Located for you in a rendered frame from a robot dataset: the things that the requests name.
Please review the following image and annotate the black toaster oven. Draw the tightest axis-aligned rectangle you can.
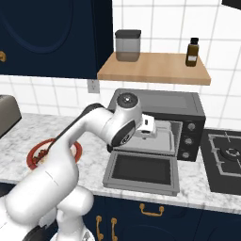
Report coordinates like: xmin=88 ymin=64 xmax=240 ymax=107
xmin=107 ymin=88 xmax=207 ymax=163

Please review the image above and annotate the dark blue base cupboard door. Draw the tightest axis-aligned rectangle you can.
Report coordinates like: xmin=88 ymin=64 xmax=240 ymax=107
xmin=82 ymin=195 xmax=106 ymax=241
xmin=104 ymin=219 xmax=202 ymax=241

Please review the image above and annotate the dark blue wall cupboard door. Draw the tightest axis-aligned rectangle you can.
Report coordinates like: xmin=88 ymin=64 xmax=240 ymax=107
xmin=0 ymin=0 xmax=115 ymax=80

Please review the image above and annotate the brown bottle with black cap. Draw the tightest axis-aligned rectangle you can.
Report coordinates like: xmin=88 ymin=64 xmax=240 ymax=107
xmin=185 ymin=37 xmax=201 ymax=68

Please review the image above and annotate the grey toaster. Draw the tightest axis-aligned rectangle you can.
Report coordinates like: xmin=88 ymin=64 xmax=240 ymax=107
xmin=0 ymin=94 xmax=23 ymax=139

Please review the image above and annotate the brass drawer handle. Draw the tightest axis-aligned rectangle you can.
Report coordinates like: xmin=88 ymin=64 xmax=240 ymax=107
xmin=138 ymin=202 xmax=165 ymax=217

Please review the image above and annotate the brass cupboard door handle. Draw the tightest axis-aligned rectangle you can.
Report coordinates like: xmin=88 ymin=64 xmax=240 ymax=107
xmin=95 ymin=215 xmax=104 ymax=241
xmin=110 ymin=217 xmax=119 ymax=241

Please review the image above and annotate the red plate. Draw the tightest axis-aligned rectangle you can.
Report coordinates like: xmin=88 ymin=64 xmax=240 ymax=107
xmin=25 ymin=137 xmax=85 ymax=170

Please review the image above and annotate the grey wall socket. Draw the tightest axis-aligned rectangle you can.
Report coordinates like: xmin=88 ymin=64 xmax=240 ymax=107
xmin=87 ymin=79 xmax=101 ymax=94

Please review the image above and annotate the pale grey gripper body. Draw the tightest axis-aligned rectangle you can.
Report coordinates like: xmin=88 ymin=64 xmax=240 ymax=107
xmin=135 ymin=127 xmax=158 ymax=140

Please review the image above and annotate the brown kebab skewer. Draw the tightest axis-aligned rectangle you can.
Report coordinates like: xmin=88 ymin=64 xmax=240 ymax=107
xmin=32 ymin=146 xmax=52 ymax=165

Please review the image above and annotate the wooden wall shelf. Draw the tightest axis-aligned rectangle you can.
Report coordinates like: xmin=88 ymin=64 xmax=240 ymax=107
xmin=96 ymin=51 xmax=212 ymax=87

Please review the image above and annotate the black hob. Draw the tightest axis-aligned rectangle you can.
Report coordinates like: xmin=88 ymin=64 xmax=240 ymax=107
xmin=200 ymin=127 xmax=241 ymax=197

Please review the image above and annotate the pale baguette bread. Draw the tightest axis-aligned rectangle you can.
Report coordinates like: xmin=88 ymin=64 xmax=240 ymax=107
xmin=70 ymin=144 xmax=80 ymax=157

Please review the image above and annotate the grey canister with black lid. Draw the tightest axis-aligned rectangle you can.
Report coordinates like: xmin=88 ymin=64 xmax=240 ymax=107
xmin=114 ymin=29 xmax=142 ymax=63

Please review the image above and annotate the dark blue drawer front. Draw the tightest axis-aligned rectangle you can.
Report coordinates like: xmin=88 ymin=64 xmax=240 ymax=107
xmin=104 ymin=196 xmax=202 ymax=224

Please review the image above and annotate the grey toaster oven door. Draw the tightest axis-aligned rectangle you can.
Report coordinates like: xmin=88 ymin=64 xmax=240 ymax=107
xmin=102 ymin=150 xmax=181 ymax=198

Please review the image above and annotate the black extractor hood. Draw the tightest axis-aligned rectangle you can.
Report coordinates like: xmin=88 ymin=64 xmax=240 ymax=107
xmin=220 ymin=0 xmax=241 ymax=11

